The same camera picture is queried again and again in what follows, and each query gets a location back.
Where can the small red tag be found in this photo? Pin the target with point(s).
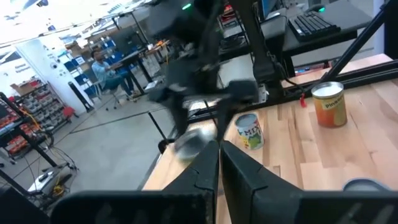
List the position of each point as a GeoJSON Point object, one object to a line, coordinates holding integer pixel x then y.
{"type": "Point", "coordinates": [303, 101]}

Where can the blue and orange tin can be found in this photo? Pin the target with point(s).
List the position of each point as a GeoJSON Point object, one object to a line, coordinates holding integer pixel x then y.
{"type": "Point", "coordinates": [365, 185]}

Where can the person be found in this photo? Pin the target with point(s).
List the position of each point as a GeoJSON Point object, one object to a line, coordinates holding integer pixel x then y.
{"type": "Point", "coordinates": [102, 70]}

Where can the metal rack red bins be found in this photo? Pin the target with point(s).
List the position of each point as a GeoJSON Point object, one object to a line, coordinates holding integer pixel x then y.
{"type": "Point", "coordinates": [43, 105]}

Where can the cardboard box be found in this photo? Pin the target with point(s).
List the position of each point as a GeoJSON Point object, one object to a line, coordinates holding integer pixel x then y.
{"type": "Point", "coordinates": [23, 88]}

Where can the mixed fruit tin can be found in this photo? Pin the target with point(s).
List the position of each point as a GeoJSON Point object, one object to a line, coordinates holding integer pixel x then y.
{"type": "Point", "coordinates": [250, 133]}

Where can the orange pineapple tin can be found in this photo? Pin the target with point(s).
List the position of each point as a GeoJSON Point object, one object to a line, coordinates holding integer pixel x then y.
{"type": "Point", "coordinates": [329, 109]}

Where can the peaches tin can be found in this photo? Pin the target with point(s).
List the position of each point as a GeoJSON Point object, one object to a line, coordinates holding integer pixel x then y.
{"type": "Point", "coordinates": [194, 144]}

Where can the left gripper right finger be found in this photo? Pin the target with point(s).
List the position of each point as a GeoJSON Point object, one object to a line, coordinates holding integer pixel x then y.
{"type": "Point", "coordinates": [264, 202]}

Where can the grey operator workstation desk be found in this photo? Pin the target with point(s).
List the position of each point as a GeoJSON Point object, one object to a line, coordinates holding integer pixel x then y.
{"type": "Point", "coordinates": [351, 14]}

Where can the red stool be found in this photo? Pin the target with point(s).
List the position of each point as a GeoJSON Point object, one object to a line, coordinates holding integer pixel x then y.
{"type": "Point", "coordinates": [70, 111]}

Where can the workstation computer monitor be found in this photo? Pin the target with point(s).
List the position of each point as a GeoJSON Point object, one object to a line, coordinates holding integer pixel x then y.
{"type": "Point", "coordinates": [269, 7]}

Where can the white building column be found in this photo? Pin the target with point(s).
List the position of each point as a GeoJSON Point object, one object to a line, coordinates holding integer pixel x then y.
{"type": "Point", "coordinates": [46, 71]}

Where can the black backlit keyboard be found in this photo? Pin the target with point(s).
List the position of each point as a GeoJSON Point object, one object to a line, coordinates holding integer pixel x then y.
{"type": "Point", "coordinates": [314, 25]}

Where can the black rack red bins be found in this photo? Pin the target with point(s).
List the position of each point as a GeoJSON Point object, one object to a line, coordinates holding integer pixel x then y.
{"type": "Point", "coordinates": [12, 121]}

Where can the black aluminium table frame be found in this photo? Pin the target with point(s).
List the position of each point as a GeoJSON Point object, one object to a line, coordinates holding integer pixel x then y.
{"type": "Point", "coordinates": [357, 77]}

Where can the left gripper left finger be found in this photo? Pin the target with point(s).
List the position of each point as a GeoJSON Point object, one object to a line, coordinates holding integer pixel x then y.
{"type": "Point", "coordinates": [186, 202]}

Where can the white power strip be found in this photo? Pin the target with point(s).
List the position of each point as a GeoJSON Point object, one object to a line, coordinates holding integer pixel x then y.
{"type": "Point", "coordinates": [42, 183]}

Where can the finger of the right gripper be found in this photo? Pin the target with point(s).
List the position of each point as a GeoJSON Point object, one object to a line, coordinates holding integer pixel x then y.
{"type": "Point", "coordinates": [224, 119]}
{"type": "Point", "coordinates": [180, 115]}

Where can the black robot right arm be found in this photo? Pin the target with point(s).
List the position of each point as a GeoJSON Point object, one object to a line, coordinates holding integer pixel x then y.
{"type": "Point", "coordinates": [255, 46]}

